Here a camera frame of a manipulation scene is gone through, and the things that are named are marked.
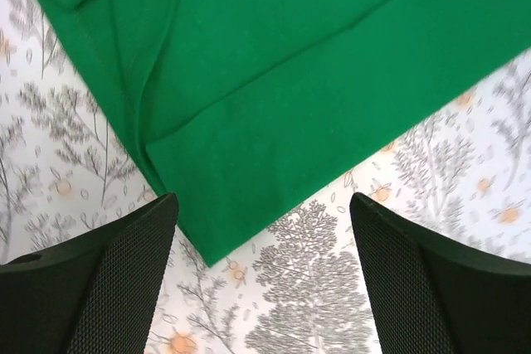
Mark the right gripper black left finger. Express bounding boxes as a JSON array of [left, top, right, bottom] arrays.
[[1, 193, 178, 354]]

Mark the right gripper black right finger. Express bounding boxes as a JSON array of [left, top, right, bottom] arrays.
[[349, 192, 530, 354]]

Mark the green t-shirt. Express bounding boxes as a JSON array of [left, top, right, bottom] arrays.
[[38, 0, 530, 265]]

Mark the floral patterned table mat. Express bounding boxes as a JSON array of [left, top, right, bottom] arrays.
[[1, 0, 530, 353]]

